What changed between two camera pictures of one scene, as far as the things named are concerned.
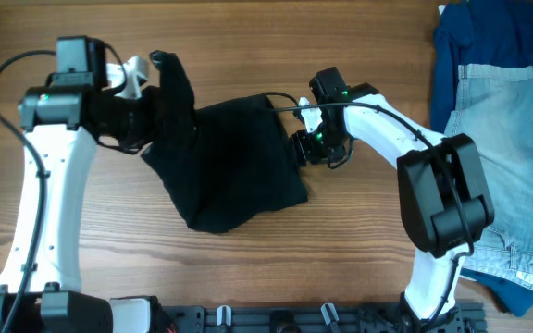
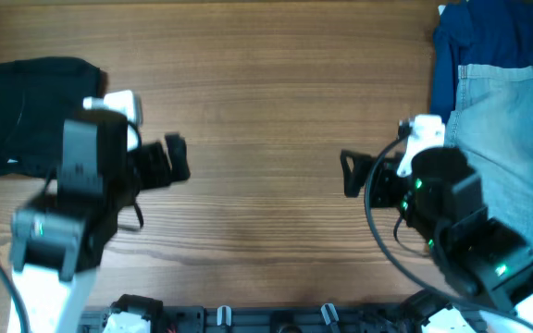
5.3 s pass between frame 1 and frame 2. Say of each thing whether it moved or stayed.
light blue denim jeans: stayed
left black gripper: moved
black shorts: moved
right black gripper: moved
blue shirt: stayed
